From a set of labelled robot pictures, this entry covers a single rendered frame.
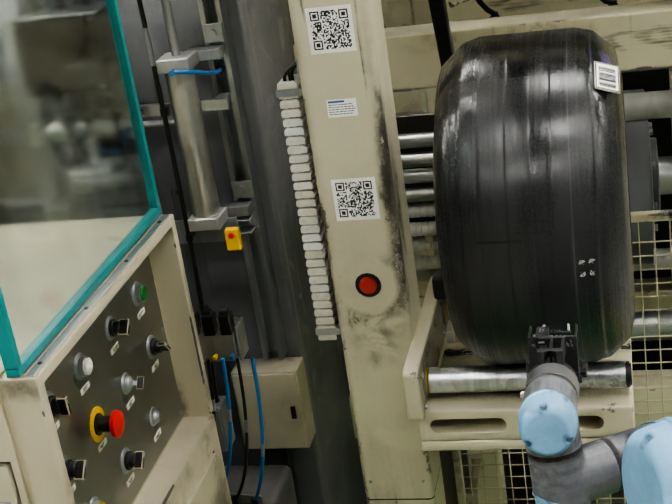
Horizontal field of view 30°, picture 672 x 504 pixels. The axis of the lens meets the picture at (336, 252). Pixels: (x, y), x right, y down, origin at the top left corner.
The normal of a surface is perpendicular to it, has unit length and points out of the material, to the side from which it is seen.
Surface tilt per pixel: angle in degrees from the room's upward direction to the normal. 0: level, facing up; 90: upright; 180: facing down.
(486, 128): 47
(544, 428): 83
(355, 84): 90
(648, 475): 85
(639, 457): 86
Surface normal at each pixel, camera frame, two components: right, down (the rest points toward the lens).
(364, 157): -0.19, 0.40
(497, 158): -0.24, -0.18
